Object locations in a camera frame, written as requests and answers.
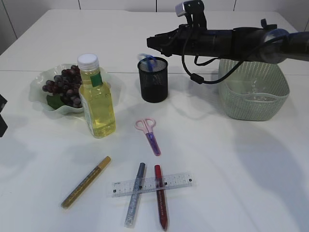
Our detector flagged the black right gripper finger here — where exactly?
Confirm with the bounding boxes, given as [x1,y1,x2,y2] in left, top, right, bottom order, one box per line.
[146,34,167,52]

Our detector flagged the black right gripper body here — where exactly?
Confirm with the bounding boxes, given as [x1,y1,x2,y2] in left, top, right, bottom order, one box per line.
[158,24,212,57]

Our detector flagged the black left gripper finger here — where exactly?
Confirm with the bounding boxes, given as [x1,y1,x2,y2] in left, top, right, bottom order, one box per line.
[0,116,8,137]
[0,95,7,112]

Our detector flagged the blue scissors with sheath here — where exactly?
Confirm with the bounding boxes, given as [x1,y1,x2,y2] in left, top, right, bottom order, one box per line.
[138,53,157,72]

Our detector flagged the purple grape bunch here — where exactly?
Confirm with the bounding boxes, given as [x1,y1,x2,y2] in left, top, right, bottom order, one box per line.
[42,65,82,110]

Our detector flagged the pink scissors with purple sheath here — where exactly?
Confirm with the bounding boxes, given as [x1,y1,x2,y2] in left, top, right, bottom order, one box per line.
[135,118,161,156]

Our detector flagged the yellow tea bottle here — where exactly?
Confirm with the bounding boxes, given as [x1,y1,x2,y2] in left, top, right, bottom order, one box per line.
[77,53,116,138]

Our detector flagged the clear plastic sheet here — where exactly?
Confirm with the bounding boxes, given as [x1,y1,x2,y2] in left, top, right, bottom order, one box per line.
[243,78,274,102]

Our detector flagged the gold glitter pen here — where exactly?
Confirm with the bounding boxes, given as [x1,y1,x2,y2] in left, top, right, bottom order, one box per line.
[61,156,111,209]

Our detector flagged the clear plastic ruler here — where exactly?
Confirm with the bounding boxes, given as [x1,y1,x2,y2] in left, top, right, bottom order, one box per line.
[107,173,194,198]

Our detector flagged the red glitter pen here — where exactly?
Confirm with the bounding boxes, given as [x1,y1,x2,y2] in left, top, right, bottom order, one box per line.
[154,165,168,231]

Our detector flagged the silver glitter pen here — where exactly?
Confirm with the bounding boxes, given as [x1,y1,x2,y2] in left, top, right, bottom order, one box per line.
[124,162,146,228]

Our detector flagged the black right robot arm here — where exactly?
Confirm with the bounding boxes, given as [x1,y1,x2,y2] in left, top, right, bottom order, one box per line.
[147,21,309,64]

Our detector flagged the black mesh pen cup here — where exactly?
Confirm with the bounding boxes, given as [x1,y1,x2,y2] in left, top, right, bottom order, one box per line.
[138,57,168,103]

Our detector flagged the green wavy glass plate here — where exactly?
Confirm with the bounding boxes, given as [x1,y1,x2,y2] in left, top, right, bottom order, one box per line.
[29,64,114,125]

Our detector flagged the green woven plastic basket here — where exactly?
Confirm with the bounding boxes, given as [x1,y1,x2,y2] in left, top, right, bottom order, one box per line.
[219,62,290,121]

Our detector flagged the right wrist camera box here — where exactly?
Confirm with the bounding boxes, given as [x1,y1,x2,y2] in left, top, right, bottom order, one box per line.
[175,0,207,29]

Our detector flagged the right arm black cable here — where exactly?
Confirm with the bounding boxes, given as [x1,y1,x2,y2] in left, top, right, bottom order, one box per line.
[181,29,290,85]

